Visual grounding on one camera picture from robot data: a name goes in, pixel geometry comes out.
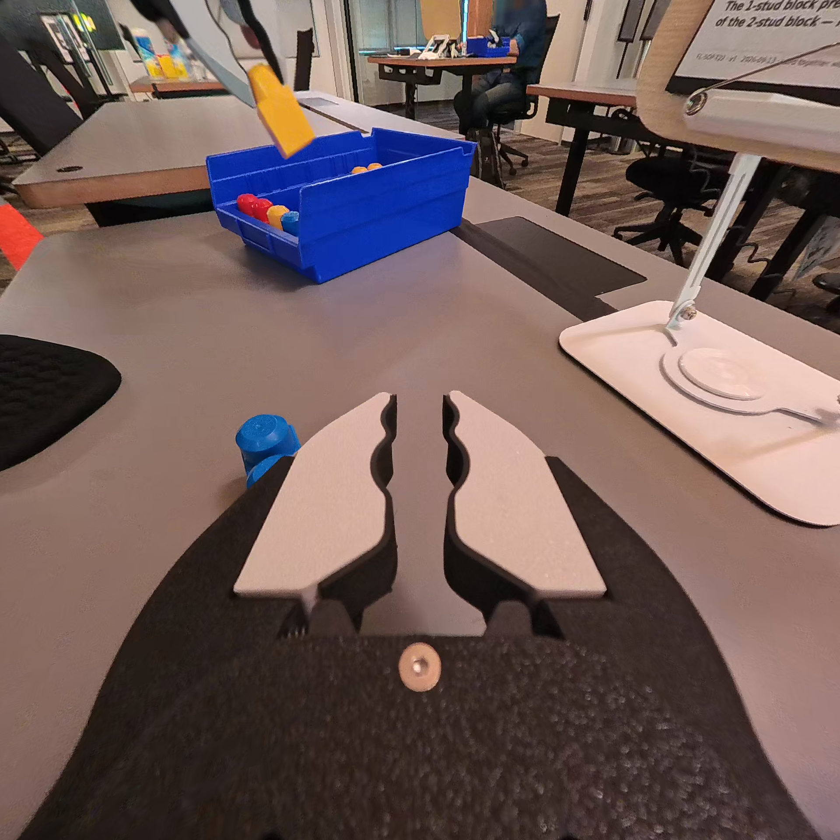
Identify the black mesh chair armrest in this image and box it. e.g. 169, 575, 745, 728
0, 333, 123, 473

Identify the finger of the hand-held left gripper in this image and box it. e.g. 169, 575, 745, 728
175, 31, 258, 109
207, 0, 286, 86

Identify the orange traffic cone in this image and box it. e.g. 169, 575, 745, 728
0, 202, 46, 273

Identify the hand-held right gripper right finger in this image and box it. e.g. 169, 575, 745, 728
442, 390, 608, 636

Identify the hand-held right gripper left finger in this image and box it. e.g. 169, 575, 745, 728
233, 392, 401, 636

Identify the black office chair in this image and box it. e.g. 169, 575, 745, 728
292, 28, 316, 93
613, 154, 736, 266
489, 13, 562, 175

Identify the dark backpack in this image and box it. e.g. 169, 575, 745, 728
469, 128, 508, 190

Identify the blue plastic bin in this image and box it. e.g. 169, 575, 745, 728
205, 126, 478, 285

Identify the pile of colourful blocks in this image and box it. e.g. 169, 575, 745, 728
236, 162, 385, 238

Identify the grey table cable lid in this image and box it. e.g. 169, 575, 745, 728
295, 94, 368, 135

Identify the black wall screen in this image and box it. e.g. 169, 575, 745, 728
0, 0, 126, 52

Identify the white document stand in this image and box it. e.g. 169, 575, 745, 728
558, 42, 840, 528

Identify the printed instruction sheet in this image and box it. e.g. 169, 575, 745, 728
665, 0, 840, 106

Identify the blue two-stud block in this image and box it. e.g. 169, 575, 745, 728
235, 412, 304, 491

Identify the grey wood-edged table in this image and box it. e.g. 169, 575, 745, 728
12, 90, 368, 210

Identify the pale desk divider board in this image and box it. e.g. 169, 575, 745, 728
419, 0, 466, 42

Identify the yellow single-stud block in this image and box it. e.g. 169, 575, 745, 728
247, 62, 317, 160

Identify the wood-edged office table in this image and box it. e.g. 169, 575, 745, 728
367, 54, 519, 122
128, 75, 231, 101
526, 80, 641, 217

